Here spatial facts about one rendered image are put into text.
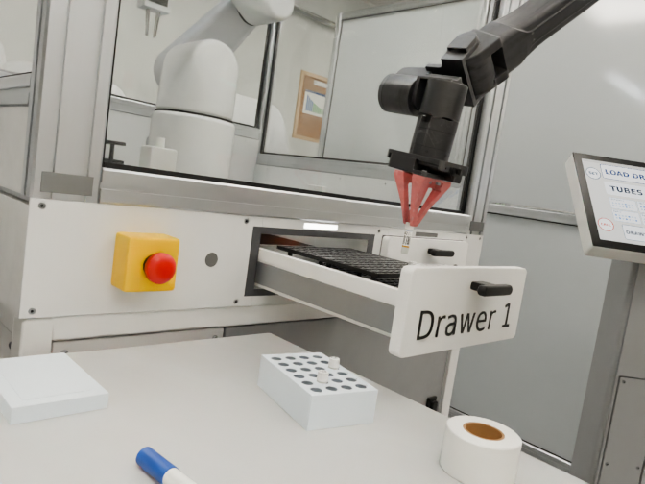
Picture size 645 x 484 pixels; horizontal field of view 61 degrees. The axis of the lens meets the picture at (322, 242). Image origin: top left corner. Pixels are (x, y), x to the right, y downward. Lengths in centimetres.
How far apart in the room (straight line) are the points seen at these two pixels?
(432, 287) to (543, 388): 194
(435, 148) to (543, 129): 187
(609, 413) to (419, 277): 115
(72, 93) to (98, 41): 7
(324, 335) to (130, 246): 46
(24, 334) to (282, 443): 36
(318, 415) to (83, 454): 22
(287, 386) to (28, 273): 34
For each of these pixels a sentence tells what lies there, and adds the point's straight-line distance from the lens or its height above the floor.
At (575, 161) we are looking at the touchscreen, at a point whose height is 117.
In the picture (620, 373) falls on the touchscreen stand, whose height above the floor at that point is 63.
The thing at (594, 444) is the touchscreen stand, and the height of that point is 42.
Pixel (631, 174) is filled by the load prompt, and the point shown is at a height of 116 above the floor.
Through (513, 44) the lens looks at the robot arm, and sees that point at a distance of 85.
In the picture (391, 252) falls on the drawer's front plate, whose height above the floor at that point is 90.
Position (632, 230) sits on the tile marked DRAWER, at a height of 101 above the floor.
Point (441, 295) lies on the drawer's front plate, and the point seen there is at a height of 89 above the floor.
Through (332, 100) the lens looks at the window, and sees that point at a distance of 99.
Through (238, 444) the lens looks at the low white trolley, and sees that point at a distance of 55.
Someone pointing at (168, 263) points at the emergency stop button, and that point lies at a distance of 72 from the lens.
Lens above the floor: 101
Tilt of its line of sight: 6 degrees down
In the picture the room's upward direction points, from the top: 8 degrees clockwise
